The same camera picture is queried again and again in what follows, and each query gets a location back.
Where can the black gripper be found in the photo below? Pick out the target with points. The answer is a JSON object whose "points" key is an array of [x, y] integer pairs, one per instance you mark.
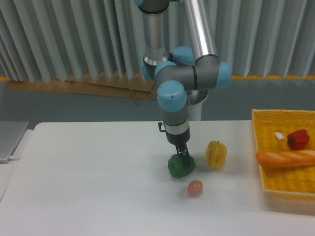
{"points": [[180, 140]]}

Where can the green bell pepper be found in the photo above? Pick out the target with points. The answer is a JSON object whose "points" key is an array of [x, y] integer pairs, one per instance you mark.
{"points": [[176, 168]]}

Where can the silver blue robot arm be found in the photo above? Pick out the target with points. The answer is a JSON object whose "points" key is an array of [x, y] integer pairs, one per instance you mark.
{"points": [[175, 78]]}

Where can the yellow woven basket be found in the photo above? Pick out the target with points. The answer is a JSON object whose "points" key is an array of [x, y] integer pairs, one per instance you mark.
{"points": [[295, 182]]}

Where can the yellow bell pepper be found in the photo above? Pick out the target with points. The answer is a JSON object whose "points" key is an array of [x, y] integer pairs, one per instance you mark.
{"points": [[216, 153]]}

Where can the brown egg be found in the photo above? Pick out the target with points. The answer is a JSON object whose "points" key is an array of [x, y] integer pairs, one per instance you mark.
{"points": [[195, 188]]}

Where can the brown cardboard sheet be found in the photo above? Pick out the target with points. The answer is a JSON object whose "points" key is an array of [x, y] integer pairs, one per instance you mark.
{"points": [[135, 88]]}

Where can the white paper tag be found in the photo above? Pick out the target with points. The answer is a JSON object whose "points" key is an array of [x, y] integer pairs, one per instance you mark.
{"points": [[279, 135]]}

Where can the red bell pepper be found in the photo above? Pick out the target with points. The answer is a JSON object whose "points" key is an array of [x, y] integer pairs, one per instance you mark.
{"points": [[298, 139]]}

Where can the baguette bread loaf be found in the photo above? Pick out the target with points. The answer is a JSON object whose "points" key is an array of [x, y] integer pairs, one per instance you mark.
{"points": [[290, 158]]}

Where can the silver laptop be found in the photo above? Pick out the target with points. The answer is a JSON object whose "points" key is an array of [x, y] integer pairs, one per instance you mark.
{"points": [[11, 133]]}

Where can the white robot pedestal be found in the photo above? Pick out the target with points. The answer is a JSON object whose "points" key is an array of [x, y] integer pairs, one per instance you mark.
{"points": [[195, 99]]}

